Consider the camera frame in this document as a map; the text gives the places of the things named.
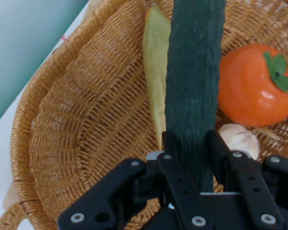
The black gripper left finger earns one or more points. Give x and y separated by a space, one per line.
180 187

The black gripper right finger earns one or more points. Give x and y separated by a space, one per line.
252 182

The dark green toy cucumber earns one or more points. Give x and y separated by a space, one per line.
192 83

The white toy garlic bulb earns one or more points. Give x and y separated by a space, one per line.
242 140

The orange toy tomato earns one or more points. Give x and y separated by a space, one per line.
249 91

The yellow toy corn cob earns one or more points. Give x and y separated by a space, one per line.
156 72

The woven wicker basket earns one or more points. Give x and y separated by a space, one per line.
86 107

